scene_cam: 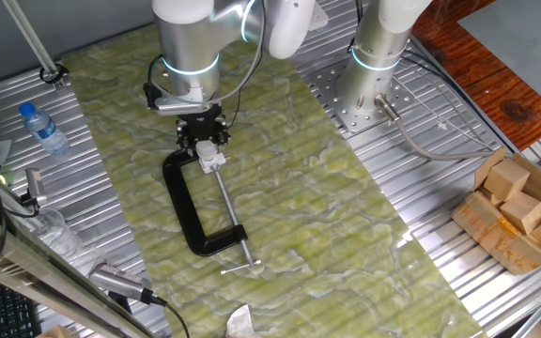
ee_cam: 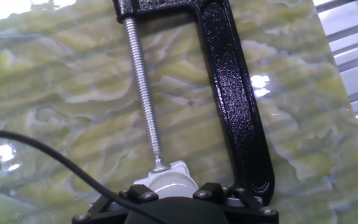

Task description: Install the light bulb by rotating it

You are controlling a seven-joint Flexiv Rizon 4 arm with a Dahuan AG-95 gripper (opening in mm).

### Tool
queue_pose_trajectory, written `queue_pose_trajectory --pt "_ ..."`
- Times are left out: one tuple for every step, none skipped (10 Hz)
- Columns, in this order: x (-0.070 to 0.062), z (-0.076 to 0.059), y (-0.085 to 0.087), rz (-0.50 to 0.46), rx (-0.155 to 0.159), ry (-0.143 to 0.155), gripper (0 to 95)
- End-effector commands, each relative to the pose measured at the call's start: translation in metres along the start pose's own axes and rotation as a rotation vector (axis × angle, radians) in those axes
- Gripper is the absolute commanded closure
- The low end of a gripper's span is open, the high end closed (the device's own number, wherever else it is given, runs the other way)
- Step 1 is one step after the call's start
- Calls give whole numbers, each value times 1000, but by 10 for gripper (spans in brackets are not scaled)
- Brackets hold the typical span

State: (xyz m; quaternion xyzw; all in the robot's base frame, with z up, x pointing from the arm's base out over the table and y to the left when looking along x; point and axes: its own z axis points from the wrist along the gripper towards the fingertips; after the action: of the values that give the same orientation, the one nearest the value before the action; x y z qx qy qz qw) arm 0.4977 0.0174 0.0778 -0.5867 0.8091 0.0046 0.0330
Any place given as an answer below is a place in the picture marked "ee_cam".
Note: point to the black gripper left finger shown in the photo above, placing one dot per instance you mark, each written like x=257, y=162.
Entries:
x=138, y=194

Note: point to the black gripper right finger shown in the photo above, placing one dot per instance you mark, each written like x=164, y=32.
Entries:
x=210, y=193

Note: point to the white light bulb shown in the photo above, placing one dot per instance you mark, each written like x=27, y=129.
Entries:
x=172, y=185

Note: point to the white lamp socket adapter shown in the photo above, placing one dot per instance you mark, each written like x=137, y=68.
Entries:
x=180, y=168

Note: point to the black C-clamp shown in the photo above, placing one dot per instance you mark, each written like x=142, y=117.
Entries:
x=228, y=93

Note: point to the green marble pattern mat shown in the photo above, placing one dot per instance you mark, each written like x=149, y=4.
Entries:
x=42, y=93

